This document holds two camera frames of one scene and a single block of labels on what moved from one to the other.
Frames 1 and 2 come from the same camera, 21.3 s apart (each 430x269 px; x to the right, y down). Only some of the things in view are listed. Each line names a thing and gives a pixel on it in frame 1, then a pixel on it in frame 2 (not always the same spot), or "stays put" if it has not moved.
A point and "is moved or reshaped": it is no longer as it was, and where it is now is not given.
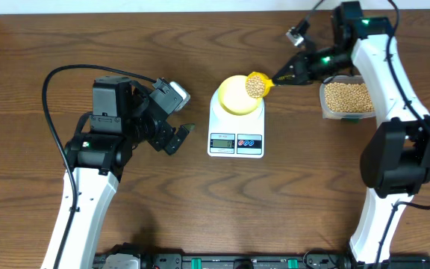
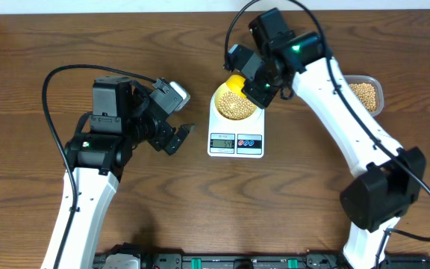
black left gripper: [160, 138] stays put
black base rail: [317, 260] stays put
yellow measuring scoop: [258, 84] is moved or reshaped
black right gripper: [301, 72] -> [261, 99]
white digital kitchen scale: [236, 136] stays put
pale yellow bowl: [233, 96] -> [220, 91]
